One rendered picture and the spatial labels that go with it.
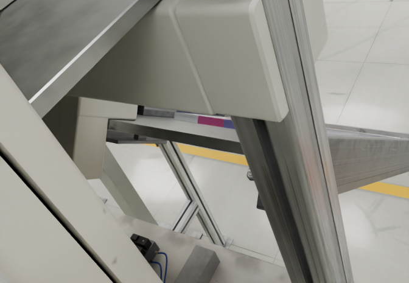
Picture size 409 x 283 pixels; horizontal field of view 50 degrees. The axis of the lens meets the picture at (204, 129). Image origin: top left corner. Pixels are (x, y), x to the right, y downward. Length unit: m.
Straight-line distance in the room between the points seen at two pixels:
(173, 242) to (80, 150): 0.70
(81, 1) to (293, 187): 0.16
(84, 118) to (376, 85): 1.98
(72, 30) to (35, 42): 0.02
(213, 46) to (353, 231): 1.57
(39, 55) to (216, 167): 1.91
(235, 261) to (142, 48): 0.82
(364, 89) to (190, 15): 2.11
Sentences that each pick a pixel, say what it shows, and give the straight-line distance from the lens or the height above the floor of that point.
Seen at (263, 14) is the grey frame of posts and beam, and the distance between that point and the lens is 0.20.
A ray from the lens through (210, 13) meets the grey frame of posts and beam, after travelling 0.20.
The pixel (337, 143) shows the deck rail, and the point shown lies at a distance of 0.46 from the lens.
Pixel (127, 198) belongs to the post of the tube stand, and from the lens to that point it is 1.58.
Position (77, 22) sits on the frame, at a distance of 0.21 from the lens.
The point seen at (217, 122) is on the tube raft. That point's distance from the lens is 0.60.
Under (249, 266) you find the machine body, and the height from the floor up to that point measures 0.62.
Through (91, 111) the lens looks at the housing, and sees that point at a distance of 0.43.
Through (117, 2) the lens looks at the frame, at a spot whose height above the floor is 1.39.
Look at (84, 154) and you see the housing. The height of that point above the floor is 1.22.
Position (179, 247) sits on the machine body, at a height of 0.62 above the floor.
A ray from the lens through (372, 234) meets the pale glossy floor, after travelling 1.74.
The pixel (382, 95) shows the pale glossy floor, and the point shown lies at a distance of 2.25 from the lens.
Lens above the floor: 1.46
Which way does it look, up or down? 39 degrees down
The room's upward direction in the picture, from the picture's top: 23 degrees counter-clockwise
